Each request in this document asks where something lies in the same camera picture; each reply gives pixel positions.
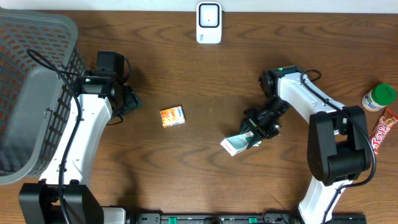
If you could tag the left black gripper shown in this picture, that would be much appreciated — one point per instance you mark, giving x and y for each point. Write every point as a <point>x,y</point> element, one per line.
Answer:
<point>129,98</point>

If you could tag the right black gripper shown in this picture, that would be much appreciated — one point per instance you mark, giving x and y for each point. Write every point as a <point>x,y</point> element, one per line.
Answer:
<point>263,131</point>

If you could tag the white green carton box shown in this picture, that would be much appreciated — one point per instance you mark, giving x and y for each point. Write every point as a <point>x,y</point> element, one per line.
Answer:
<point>238,143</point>

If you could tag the orange tissue pack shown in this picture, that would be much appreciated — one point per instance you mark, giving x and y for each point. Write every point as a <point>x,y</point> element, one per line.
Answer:
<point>172,116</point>

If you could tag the green lid jar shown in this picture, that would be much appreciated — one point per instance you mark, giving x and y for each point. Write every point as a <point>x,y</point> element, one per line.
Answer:
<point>379,97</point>

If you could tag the orange snack bar wrapper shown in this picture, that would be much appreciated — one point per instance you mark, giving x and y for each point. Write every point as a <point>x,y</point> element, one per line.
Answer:
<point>381,129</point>

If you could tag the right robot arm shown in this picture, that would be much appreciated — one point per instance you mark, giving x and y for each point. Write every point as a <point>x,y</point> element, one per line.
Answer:
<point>339,152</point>

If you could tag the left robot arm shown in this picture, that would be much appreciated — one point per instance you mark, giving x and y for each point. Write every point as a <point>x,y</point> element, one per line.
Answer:
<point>63,195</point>

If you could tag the white barcode scanner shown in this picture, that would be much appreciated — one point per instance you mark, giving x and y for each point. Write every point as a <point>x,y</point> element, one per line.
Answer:
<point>209,22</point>

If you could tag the grey plastic basket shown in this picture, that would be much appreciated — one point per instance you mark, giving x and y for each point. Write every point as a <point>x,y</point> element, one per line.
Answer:
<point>35,102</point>

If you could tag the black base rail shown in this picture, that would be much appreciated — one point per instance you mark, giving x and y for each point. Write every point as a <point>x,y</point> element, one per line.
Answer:
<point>248,218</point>

